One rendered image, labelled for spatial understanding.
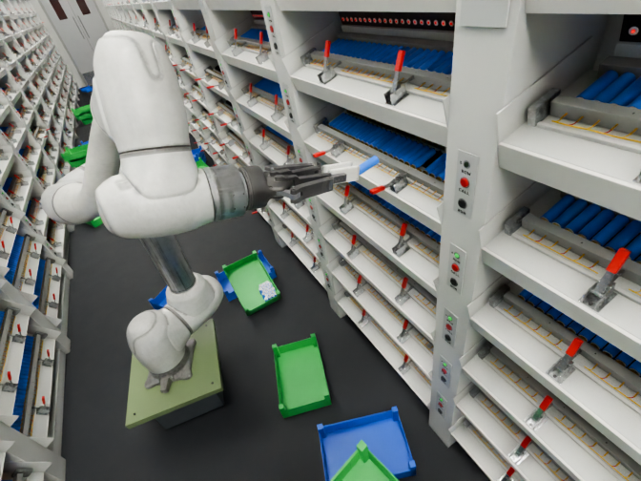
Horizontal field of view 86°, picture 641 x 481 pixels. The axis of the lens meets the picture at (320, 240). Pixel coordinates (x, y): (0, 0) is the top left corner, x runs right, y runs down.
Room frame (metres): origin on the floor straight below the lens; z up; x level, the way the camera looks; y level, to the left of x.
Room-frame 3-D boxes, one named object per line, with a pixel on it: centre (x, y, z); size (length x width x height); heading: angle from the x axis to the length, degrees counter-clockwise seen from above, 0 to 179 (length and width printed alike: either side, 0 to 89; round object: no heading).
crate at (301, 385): (0.82, 0.21, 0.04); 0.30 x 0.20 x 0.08; 4
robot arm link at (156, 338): (0.88, 0.68, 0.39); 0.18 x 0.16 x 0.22; 138
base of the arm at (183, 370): (0.85, 0.69, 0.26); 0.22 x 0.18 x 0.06; 2
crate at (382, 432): (0.48, 0.01, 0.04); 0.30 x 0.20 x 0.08; 91
